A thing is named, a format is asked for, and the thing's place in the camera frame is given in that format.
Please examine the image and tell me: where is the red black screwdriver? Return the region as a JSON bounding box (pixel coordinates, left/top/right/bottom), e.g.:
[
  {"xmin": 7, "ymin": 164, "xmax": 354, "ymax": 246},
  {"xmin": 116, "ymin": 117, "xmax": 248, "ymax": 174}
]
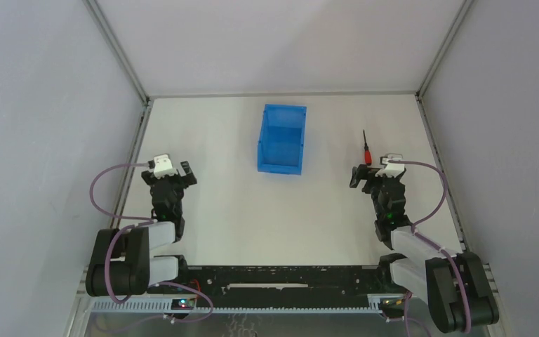
[{"xmin": 363, "ymin": 131, "xmax": 372, "ymax": 166}]

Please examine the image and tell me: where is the back aluminium frame bar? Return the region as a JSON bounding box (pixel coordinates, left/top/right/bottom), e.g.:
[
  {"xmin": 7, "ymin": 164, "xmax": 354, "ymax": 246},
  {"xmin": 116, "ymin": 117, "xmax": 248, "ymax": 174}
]
[{"xmin": 148, "ymin": 91, "xmax": 417, "ymax": 100}]

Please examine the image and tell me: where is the right aluminium frame post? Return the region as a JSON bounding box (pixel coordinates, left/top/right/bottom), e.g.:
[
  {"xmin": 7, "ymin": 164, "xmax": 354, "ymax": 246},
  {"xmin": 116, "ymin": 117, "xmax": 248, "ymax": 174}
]
[{"xmin": 415, "ymin": 0, "xmax": 477, "ymax": 251}]

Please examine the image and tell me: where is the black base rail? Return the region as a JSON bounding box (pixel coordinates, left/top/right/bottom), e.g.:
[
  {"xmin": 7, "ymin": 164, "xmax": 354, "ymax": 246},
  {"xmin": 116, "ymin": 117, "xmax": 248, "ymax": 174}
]
[{"xmin": 175, "ymin": 265, "xmax": 406, "ymax": 305}]

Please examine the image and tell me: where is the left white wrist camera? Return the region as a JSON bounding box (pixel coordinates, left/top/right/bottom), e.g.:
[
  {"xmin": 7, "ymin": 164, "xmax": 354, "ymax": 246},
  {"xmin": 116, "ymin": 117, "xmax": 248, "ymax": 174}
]
[{"xmin": 147, "ymin": 154, "xmax": 178, "ymax": 178}]

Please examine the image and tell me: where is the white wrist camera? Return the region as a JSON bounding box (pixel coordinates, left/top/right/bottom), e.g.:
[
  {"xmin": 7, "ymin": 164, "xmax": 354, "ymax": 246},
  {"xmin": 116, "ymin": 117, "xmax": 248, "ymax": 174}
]
[
  {"xmin": 147, "ymin": 154, "xmax": 178, "ymax": 178},
  {"xmin": 375, "ymin": 153, "xmax": 406, "ymax": 178}
]

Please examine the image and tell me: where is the left aluminium frame post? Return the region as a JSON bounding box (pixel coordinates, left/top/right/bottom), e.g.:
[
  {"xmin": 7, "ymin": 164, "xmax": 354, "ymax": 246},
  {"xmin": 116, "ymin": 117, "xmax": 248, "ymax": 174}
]
[{"xmin": 82, "ymin": 1, "xmax": 150, "ymax": 216}]

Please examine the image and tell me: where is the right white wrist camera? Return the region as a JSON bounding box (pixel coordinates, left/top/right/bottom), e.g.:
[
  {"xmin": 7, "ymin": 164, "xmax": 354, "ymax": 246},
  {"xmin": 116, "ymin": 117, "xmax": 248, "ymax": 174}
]
[{"xmin": 375, "ymin": 153, "xmax": 406, "ymax": 178}]

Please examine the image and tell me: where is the blue plastic bin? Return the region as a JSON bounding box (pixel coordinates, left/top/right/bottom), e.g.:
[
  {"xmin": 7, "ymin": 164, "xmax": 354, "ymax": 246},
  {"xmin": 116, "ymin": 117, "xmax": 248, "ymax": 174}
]
[{"xmin": 257, "ymin": 104, "xmax": 307, "ymax": 176}]

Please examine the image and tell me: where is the aluminium frame post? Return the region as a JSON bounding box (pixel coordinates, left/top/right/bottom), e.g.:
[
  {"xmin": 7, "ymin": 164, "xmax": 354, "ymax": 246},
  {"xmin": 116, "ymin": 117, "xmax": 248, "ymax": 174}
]
[
  {"xmin": 82, "ymin": 1, "xmax": 150, "ymax": 216},
  {"xmin": 415, "ymin": 0, "xmax": 477, "ymax": 251}
]

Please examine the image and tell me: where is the grey slotted cable duct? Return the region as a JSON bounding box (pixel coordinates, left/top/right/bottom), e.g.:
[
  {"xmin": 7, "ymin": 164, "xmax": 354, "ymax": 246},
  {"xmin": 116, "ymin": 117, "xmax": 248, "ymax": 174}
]
[{"xmin": 92, "ymin": 296, "xmax": 384, "ymax": 314}]

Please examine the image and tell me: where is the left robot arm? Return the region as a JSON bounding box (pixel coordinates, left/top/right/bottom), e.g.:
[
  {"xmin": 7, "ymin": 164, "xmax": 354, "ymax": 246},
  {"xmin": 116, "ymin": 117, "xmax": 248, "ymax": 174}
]
[{"xmin": 85, "ymin": 156, "xmax": 197, "ymax": 304}]

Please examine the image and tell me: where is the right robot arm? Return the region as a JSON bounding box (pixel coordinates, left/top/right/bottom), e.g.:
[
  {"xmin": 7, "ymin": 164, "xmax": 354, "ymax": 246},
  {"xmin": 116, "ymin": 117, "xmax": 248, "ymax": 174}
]
[{"xmin": 350, "ymin": 158, "xmax": 500, "ymax": 333}]

